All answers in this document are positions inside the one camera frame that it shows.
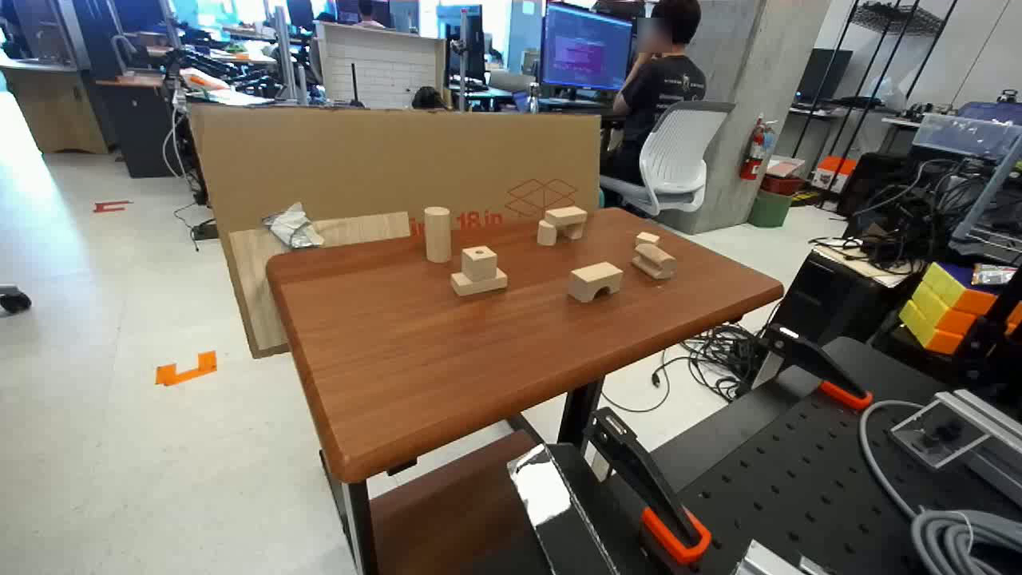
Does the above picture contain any rectangular wooden block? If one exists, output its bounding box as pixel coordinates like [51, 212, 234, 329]
[541, 205, 592, 233]

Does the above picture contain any flat wooden base block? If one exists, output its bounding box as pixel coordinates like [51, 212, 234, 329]
[447, 265, 512, 299]

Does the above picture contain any wooden cube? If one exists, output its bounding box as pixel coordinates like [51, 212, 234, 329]
[460, 244, 502, 284]

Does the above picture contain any wooden arch block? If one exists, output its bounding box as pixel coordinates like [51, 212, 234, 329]
[563, 258, 625, 306]

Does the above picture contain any tall wooden cylinder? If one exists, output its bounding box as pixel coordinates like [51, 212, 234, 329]
[420, 205, 457, 265]

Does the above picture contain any black table leg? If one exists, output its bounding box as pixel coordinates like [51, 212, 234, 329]
[336, 477, 384, 575]
[554, 378, 607, 450]

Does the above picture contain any square wooden block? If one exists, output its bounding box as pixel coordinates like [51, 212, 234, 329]
[630, 229, 680, 284]

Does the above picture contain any shiny metal plate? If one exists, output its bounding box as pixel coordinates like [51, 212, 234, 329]
[504, 444, 621, 575]

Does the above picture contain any white office chair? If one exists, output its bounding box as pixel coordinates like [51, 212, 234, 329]
[598, 103, 735, 220]

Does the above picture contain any crumpled silver plastic bag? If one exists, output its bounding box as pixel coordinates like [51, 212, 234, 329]
[260, 201, 326, 252]

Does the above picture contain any person in black shirt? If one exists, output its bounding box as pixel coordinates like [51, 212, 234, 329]
[607, 0, 710, 184]

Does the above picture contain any computer monitor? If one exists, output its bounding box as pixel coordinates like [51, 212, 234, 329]
[535, 2, 639, 96]

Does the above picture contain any white panel board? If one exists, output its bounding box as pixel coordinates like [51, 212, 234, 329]
[316, 21, 451, 113]

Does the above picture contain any plywood board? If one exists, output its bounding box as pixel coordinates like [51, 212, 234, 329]
[219, 208, 414, 361]

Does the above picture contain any green bin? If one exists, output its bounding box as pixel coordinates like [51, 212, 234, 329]
[748, 187, 797, 229]

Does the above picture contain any red fire extinguisher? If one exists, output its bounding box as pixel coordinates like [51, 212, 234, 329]
[738, 113, 780, 184]

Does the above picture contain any black cabinet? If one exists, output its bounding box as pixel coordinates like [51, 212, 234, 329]
[769, 249, 911, 350]

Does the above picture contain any black perforated mounting board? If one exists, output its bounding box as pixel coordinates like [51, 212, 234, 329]
[648, 336, 1022, 575]

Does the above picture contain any black metal shelf rack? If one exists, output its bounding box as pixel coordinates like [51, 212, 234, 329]
[793, 0, 960, 162]

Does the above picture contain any silver electrical box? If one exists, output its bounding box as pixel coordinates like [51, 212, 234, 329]
[886, 393, 998, 472]

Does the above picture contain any black caster wheel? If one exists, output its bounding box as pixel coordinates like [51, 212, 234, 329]
[0, 284, 35, 318]

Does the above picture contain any black floor cable tangle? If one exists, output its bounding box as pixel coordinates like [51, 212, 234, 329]
[633, 318, 771, 418]

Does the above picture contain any black clamp with orange handle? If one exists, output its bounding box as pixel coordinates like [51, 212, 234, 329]
[586, 406, 714, 571]
[761, 323, 878, 415]

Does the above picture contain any grey corrugated cable bundle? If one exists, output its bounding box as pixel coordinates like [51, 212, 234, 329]
[911, 505, 1022, 575]

